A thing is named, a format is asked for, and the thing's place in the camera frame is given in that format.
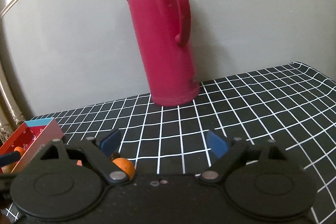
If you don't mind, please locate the brown kiwi fruit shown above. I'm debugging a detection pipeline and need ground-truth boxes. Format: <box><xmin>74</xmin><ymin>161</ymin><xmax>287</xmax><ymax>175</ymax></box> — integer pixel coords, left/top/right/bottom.
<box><xmin>1</xmin><ymin>162</ymin><xmax>17</xmax><ymax>174</ymax></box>

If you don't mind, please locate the small orange fruit in box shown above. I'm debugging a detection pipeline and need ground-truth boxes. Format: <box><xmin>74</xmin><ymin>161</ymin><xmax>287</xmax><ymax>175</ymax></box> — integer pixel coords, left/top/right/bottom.
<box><xmin>14</xmin><ymin>147</ymin><xmax>25</xmax><ymax>156</ymax></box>

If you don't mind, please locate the dark passion fruit near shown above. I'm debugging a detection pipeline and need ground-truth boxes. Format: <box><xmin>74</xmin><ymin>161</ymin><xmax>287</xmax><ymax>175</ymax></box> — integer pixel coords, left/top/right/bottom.
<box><xmin>110</xmin><ymin>152</ymin><xmax>121</xmax><ymax>161</ymax></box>

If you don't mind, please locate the tangerine behind left finger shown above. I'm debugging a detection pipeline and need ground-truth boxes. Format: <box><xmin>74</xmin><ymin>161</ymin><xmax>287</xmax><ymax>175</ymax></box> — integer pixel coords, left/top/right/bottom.
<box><xmin>112</xmin><ymin>157</ymin><xmax>135</xmax><ymax>180</ymax></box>

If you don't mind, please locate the red cardboard box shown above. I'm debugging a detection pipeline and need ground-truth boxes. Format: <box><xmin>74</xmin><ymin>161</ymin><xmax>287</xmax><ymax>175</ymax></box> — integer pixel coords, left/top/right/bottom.
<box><xmin>1</xmin><ymin>118</ymin><xmax>64</xmax><ymax>173</ymax></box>

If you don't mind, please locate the black white grid tablecloth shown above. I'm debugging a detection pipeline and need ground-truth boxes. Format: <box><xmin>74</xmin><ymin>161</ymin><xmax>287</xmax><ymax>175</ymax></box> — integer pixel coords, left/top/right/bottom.
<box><xmin>0</xmin><ymin>61</ymin><xmax>336</xmax><ymax>224</ymax></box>

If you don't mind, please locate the magenta plastic thermos jug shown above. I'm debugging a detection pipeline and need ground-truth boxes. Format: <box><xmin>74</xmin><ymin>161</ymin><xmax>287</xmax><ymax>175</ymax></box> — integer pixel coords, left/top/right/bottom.
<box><xmin>127</xmin><ymin>0</ymin><xmax>199</xmax><ymax>107</ymax></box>

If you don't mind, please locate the beige metal frame post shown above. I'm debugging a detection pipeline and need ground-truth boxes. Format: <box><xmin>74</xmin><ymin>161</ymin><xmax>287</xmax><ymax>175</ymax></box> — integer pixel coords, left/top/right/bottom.
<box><xmin>0</xmin><ymin>61</ymin><xmax>27</xmax><ymax>146</ymax></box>

